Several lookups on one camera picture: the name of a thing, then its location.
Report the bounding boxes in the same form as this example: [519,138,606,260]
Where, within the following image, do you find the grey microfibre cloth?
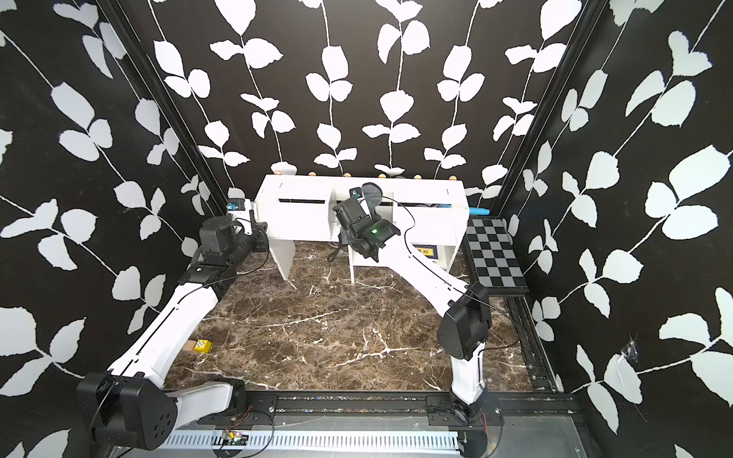
[361,182,384,212]

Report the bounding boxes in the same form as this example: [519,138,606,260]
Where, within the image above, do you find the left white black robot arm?
[76,198,269,450]

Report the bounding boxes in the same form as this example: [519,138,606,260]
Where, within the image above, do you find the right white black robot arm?
[332,182,492,423]

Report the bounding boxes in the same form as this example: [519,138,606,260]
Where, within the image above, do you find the white wooden bookshelf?
[255,175,469,278]

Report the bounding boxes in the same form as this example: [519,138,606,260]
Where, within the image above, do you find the dark blue book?
[414,244,440,261]

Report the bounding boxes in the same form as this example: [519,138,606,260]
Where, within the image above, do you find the yellow toy cube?
[193,340,213,354]

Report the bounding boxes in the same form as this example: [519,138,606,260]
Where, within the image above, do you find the black white checkerboard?
[461,215,529,297]

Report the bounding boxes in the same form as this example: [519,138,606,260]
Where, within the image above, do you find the small electronics board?
[219,431,249,450]

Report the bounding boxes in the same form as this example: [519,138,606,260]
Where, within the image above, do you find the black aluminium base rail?
[196,390,582,429]

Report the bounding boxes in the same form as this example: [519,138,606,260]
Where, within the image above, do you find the white perforated cable duct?
[160,431,460,453]

